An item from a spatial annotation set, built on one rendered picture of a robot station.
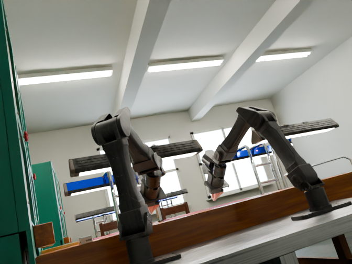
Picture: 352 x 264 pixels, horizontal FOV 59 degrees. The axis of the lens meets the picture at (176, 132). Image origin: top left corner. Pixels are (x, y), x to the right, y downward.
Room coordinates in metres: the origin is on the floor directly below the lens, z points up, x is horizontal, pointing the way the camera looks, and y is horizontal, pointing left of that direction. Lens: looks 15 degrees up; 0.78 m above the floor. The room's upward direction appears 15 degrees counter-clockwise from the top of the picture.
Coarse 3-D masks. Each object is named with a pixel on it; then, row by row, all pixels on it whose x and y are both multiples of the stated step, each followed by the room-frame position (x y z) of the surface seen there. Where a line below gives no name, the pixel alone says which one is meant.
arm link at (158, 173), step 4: (152, 172) 1.11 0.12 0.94; (156, 172) 1.12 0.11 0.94; (160, 172) 1.13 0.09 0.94; (148, 176) 1.10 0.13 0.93; (152, 176) 1.11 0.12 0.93; (156, 176) 1.11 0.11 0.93; (160, 176) 1.12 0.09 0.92; (148, 180) 1.12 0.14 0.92; (152, 180) 1.11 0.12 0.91; (156, 180) 1.12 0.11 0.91; (160, 180) 1.14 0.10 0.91; (148, 184) 1.13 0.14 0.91; (152, 184) 1.12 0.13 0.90; (156, 184) 1.13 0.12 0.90
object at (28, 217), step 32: (0, 0) 0.88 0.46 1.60; (0, 32) 0.87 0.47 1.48; (0, 64) 0.87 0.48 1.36; (0, 96) 0.86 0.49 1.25; (0, 128) 0.86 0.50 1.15; (0, 160) 0.86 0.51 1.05; (0, 192) 0.85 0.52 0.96; (32, 192) 1.55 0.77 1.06; (0, 224) 0.85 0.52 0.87; (32, 224) 0.99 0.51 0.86
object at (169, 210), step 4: (180, 204) 4.08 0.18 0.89; (184, 204) 4.12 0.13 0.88; (164, 208) 3.92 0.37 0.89; (168, 208) 3.95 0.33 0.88; (172, 208) 3.99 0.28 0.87; (176, 208) 4.03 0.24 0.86; (180, 208) 4.07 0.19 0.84; (184, 208) 4.11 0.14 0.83; (188, 208) 4.14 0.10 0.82; (164, 212) 3.91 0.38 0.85; (168, 212) 3.95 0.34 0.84; (172, 212) 3.99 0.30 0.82; (176, 212) 4.02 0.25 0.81; (188, 212) 4.13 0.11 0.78; (164, 216) 3.89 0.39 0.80
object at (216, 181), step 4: (224, 176) 1.41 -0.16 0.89; (212, 180) 1.42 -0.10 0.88; (216, 180) 1.40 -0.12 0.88; (220, 180) 1.40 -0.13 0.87; (224, 180) 1.47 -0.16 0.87; (204, 184) 1.45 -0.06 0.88; (208, 184) 1.43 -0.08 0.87; (212, 184) 1.43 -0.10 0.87; (216, 184) 1.42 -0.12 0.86; (220, 184) 1.42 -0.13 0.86; (224, 184) 1.45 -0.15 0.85; (228, 184) 1.45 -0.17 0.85; (208, 188) 1.42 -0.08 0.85; (212, 188) 1.42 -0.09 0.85; (216, 188) 1.42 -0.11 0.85; (220, 188) 1.43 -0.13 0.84
